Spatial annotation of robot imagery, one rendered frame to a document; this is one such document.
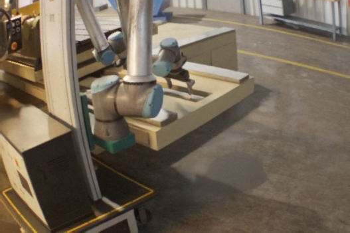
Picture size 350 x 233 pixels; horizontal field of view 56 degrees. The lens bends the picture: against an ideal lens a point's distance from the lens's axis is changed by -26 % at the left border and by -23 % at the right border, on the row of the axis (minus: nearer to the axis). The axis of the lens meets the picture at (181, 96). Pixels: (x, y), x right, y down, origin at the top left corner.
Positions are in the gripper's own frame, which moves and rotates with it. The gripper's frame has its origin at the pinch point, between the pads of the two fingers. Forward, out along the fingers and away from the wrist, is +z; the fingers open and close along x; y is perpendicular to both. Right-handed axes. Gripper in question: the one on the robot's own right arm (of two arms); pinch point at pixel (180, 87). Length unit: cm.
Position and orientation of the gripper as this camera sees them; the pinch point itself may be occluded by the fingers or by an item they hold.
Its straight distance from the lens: 239.9
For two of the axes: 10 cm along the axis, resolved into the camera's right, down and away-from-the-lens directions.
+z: 1.8, 7.0, 6.9
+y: -5.1, 6.6, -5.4
